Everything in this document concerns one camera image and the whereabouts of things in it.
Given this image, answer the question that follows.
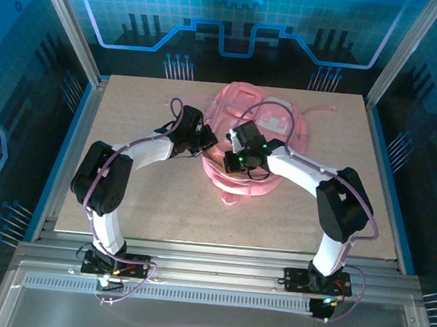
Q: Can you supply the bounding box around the pink backpack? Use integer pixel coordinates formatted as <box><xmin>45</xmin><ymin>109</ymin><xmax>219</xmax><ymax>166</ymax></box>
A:
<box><xmin>175</xmin><ymin>76</ymin><xmax>339</xmax><ymax>216</ymax></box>

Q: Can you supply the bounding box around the aluminium mounting beam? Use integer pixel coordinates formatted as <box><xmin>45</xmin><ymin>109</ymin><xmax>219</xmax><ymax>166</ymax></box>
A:
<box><xmin>14</xmin><ymin>240</ymin><xmax>424</xmax><ymax>304</ymax></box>

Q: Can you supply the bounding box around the black controller box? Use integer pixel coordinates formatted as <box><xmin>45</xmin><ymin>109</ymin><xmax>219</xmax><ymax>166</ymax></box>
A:
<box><xmin>307</xmin><ymin>296</ymin><xmax>337</xmax><ymax>322</ymax></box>

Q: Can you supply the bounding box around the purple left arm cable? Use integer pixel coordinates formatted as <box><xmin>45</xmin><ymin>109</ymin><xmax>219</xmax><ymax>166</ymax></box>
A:
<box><xmin>74</xmin><ymin>90</ymin><xmax>187</xmax><ymax>311</ymax></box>

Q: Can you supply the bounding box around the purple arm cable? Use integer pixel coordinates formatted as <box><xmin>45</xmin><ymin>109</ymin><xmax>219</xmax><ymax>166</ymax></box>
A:
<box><xmin>220</xmin><ymin>99</ymin><xmax>390</xmax><ymax>327</ymax></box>
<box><xmin>74</xmin><ymin>90</ymin><xmax>187</xmax><ymax>311</ymax></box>

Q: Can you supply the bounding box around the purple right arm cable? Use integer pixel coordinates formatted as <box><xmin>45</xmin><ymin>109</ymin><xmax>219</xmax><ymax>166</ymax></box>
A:
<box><xmin>220</xmin><ymin>99</ymin><xmax>390</xmax><ymax>327</ymax></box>

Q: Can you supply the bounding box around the aluminium left table rail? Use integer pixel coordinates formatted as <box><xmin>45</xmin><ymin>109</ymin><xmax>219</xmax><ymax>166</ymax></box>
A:
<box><xmin>31</xmin><ymin>73</ymin><xmax>110</xmax><ymax>245</ymax></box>

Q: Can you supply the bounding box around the aluminium table rail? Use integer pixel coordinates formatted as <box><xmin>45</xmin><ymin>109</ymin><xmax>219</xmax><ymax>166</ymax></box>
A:
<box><xmin>350</xmin><ymin>99</ymin><xmax>431</xmax><ymax>276</ymax></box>
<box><xmin>31</xmin><ymin>73</ymin><xmax>110</xmax><ymax>245</ymax></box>

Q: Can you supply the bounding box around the aluminium right table rail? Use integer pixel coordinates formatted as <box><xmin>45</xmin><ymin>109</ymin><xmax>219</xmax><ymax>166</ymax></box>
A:
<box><xmin>350</xmin><ymin>99</ymin><xmax>431</xmax><ymax>276</ymax></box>

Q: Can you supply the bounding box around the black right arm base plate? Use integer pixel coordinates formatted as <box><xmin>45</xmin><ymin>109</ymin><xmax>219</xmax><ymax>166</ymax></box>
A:
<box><xmin>282</xmin><ymin>267</ymin><xmax>355</xmax><ymax>297</ymax></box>

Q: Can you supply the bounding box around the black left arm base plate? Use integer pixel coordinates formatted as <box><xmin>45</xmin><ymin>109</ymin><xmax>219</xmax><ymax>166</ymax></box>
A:
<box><xmin>80</xmin><ymin>249</ymin><xmax>153</xmax><ymax>280</ymax></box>

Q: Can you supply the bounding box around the slotted grey cable duct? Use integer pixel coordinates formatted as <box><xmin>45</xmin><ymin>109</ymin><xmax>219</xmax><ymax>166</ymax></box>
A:
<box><xmin>22</xmin><ymin>273</ymin><xmax>314</xmax><ymax>314</ymax></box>

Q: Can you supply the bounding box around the aluminium left frame post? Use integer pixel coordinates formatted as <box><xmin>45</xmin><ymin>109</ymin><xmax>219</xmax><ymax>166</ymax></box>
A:
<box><xmin>24</xmin><ymin>0</ymin><xmax>110</xmax><ymax>85</ymax></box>

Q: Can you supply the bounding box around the aluminium frame post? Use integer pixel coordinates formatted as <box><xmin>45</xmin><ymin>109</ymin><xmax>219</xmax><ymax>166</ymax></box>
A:
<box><xmin>365</xmin><ymin>0</ymin><xmax>437</xmax><ymax>114</ymax></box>
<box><xmin>24</xmin><ymin>0</ymin><xmax>110</xmax><ymax>85</ymax></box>

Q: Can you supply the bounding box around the aluminium right frame post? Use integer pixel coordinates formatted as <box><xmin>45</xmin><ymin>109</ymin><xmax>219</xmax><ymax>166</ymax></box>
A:
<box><xmin>365</xmin><ymin>0</ymin><xmax>437</xmax><ymax>114</ymax></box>

